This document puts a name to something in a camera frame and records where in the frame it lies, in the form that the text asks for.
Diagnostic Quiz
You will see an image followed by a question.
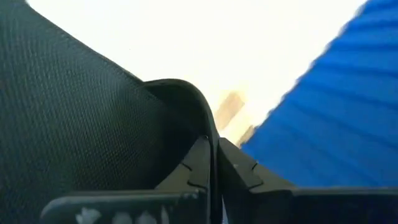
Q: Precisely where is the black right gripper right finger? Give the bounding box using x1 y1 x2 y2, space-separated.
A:
218 137 297 224

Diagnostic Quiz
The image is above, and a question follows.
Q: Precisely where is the black slide sandal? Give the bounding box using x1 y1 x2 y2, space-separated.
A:
0 0 223 224

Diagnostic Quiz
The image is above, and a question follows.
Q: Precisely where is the blue plastic bin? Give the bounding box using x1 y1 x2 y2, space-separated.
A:
240 0 398 189

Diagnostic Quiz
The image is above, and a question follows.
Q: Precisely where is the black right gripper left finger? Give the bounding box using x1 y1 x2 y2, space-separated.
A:
154 136 213 224

